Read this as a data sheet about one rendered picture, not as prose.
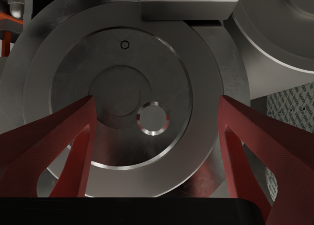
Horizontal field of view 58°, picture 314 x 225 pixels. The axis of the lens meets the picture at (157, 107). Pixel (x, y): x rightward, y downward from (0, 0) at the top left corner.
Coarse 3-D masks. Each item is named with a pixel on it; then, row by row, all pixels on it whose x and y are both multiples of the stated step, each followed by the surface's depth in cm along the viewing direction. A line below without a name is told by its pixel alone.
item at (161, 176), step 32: (64, 32) 16; (160, 32) 16; (192, 32) 16; (32, 64) 16; (192, 64) 16; (32, 96) 16; (192, 128) 16; (64, 160) 16; (160, 160) 16; (192, 160) 16; (96, 192) 16; (128, 192) 16; (160, 192) 16
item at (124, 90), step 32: (96, 32) 15; (128, 32) 15; (64, 64) 15; (96, 64) 15; (128, 64) 15; (160, 64) 15; (64, 96) 15; (96, 96) 15; (128, 96) 15; (160, 96) 15; (192, 96) 15; (96, 128) 14; (128, 128) 14; (96, 160) 14; (128, 160) 14
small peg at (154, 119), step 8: (144, 104) 12; (152, 104) 12; (160, 104) 12; (144, 112) 12; (152, 112) 12; (160, 112) 12; (168, 112) 12; (136, 120) 12; (144, 120) 12; (152, 120) 12; (160, 120) 12; (168, 120) 12; (144, 128) 12; (152, 128) 12; (160, 128) 12
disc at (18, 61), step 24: (72, 0) 17; (96, 0) 17; (120, 0) 17; (48, 24) 17; (192, 24) 17; (216, 24) 17; (24, 48) 17; (216, 48) 17; (24, 72) 17; (240, 72) 17; (0, 96) 17; (240, 96) 17; (0, 120) 16; (216, 144) 16; (216, 168) 16; (48, 192) 16; (168, 192) 16; (192, 192) 16
